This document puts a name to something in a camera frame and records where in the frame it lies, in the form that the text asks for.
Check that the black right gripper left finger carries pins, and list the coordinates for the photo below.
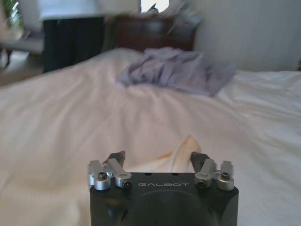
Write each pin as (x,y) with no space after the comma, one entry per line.
(115,168)

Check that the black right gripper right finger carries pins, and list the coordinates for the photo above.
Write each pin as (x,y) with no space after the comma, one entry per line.
(207,168)

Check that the white bed sheet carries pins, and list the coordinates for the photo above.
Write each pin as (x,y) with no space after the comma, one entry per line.
(150,131)

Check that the cream cloth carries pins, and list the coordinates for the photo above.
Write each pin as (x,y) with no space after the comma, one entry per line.
(179,156)

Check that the crumpled lavender garment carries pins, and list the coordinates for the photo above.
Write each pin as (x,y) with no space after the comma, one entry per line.
(175,70)

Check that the black cabinet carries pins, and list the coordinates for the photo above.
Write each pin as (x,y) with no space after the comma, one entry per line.
(74,43)

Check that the dark wooden nightstand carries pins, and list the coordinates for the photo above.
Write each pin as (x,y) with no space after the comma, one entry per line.
(155,34)

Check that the bouquet of flowers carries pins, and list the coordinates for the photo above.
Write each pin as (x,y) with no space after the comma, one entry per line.
(185,16)

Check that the grey armchair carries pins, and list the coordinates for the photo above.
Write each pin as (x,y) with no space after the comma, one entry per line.
(20,42)

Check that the green plant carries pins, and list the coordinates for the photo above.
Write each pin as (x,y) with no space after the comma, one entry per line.
(11,14)

